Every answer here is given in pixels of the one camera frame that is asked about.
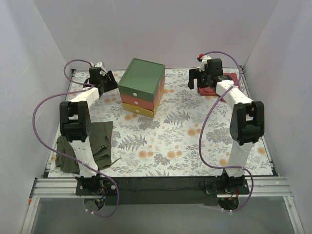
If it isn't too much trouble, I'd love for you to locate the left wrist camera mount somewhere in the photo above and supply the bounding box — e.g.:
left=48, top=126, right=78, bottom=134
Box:
left=91, top=61, right=107, bottom=76

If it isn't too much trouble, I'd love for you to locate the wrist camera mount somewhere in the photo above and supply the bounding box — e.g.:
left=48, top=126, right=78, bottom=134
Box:
left=91, top=61, right=107, bottom=76
left=197, top=54, right=211, bottom=72

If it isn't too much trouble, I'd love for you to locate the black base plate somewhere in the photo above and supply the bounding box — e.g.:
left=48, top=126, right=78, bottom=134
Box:
left=76, top=176, right=251, bottom=206

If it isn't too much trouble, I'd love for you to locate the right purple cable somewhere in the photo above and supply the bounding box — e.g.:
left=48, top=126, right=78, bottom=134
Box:
left=198, top=51, right=254, bottom=215

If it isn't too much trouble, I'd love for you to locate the floral patterned table mat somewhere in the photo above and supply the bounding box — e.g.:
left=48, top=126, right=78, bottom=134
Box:
left=48, top=68, right=273, bottom=178

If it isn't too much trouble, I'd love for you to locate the red folded cloth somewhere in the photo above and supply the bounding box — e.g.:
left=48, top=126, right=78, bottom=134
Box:
left=197, top=73, right=238, bottom=96

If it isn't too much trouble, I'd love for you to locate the purple cable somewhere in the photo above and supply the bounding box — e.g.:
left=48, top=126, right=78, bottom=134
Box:
left=32, top=59, right=121, bottom=217
left=198, top=51, right=254, bottom=215

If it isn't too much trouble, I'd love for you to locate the aluminium frame rail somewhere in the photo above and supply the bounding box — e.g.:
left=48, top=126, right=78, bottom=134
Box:
left=21, top=176, right=304, bottom=234

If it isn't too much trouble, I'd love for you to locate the olive green folded cloth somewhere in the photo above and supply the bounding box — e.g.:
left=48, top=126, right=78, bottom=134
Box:
left=55, top=121, right=113, bottom=174

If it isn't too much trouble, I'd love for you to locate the yellow bottom drawer box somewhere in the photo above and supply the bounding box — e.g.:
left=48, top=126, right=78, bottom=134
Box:
left=122, top=102, right=157, bottom=117

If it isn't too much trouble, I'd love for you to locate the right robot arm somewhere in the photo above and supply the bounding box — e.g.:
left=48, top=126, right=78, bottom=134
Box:
left=188, top=55, right=265, bottom=194

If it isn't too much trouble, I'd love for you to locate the pink drawer box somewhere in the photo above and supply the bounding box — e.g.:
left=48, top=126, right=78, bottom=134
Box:
left=120, top=78, right=165, bottom=112

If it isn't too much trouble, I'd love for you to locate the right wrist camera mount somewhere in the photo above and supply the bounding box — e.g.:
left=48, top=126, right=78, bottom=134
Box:
left=197, top=54, right=211, bottom=72

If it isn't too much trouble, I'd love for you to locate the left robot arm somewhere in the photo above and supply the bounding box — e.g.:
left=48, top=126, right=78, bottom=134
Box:
left=59, top=62, right=117, bottom=195

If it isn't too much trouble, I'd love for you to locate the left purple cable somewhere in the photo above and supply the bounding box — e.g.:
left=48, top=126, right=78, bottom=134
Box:
left=32, top=59, right=121, bottom=217

